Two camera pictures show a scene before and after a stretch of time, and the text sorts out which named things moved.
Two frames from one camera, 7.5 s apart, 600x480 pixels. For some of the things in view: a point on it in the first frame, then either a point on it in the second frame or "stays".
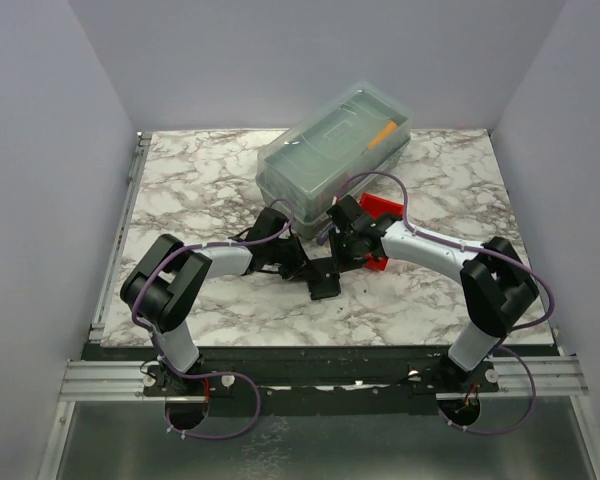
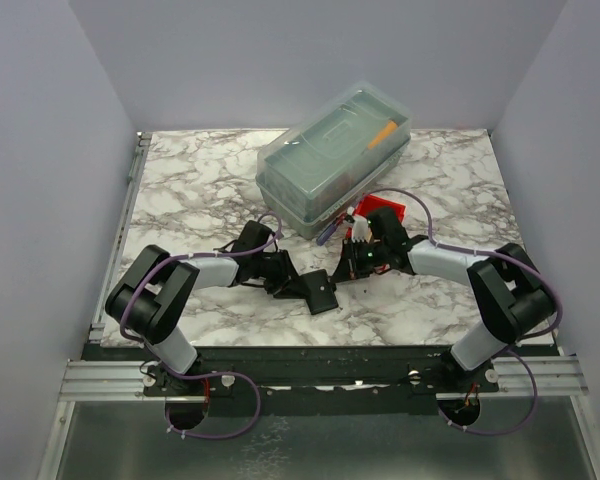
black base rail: (320, 379) stays
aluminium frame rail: (104, 381) stays
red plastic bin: (377, 207) stays
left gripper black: (299, 268) to (294, 286)
